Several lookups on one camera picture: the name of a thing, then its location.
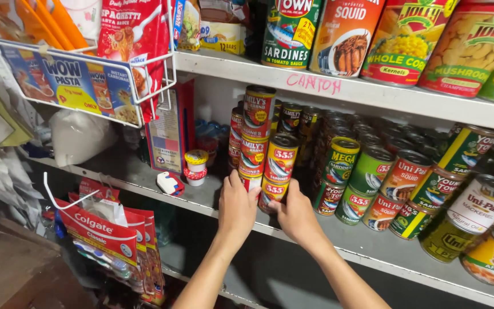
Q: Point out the person's left hand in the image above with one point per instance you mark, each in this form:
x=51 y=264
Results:
x=236 y=214

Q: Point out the person's right hand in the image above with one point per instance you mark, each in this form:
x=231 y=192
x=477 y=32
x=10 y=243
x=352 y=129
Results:
x=298 y=219

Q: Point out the yellow sardine can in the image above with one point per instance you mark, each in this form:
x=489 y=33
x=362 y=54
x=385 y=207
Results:
x=272 y=193
x=280 y=158

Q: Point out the red green-label sardine can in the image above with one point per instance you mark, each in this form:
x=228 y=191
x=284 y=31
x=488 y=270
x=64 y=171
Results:
x=327 y=198

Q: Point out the green red-label sardine can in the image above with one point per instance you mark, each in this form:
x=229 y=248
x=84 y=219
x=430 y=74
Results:
x=369 y=171
x=352 y=206

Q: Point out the small red-dotted cup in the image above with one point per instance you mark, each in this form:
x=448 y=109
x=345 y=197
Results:
x=195 y=177

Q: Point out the green yellow-label sardine can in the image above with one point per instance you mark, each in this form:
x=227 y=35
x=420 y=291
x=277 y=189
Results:
x=339 y=165

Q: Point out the small yellow-lid cup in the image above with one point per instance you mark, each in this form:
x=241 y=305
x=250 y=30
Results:
x=196 y=159

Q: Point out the white red small packet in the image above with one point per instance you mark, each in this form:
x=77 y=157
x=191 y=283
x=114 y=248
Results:
x=169 y=183

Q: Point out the blue-capped bottles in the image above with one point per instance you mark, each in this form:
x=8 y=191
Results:
x=210 y=131

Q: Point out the stack of red cans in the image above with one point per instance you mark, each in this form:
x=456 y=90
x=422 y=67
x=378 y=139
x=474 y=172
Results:
x=255 y=128

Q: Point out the red blue cardboard box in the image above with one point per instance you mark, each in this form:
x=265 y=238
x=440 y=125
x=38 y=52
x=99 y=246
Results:
x=170 y=133

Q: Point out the green yellow-stripe sardine can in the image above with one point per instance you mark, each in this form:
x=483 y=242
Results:
x=465 y=150
x=410 y=222
x=435 y=191

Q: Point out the rows of dark-topped cans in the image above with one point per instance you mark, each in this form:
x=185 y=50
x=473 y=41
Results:
x=371 y=128

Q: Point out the hanging red toothpaste packs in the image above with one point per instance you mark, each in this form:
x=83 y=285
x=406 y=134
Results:
x=109 y=240

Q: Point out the white metal shelf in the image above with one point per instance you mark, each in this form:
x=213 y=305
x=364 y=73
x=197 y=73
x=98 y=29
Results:
x=380 y=96

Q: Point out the olive green mackerel can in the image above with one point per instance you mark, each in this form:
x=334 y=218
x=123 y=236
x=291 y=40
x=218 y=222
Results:
x=444 y=240

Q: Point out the white plastic bag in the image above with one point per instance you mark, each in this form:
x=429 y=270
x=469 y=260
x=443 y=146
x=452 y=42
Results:
x=79 y=137

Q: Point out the yellow box of bars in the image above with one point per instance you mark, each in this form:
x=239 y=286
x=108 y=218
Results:
x=223 y=38

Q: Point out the large green sardine can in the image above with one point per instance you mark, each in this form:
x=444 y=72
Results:
x=290 y=36

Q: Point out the white mackerel can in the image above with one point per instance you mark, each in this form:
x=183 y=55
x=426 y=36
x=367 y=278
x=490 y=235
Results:
x=480 y=206

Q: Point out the large orange squid can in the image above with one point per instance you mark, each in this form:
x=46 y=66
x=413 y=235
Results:
x=343 y=38

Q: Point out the noodle packet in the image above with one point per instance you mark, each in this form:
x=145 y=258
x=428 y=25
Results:
x=189 y=25

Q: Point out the yellow orange can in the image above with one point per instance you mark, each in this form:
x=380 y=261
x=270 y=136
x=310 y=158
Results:
x=493 y=257

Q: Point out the large corn kernel can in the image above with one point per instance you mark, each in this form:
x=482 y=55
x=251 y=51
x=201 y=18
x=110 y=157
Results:
x=403 y=47

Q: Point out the red spaghetti sauce pouch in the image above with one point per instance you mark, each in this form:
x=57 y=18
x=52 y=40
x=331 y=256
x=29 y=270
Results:
x=133 y=38

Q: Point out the brown snack packet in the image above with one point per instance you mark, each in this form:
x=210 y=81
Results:
x=223 y=10

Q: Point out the blue pasta sign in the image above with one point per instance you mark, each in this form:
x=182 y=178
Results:
x=67 y=81

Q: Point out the brown cardboard carton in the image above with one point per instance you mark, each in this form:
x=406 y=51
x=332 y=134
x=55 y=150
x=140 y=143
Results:
x=19 y=270

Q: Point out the large mushroom can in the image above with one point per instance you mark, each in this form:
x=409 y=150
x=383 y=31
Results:
x=465 y=55

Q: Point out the orange packets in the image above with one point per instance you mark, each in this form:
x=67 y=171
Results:
x=47 y=21

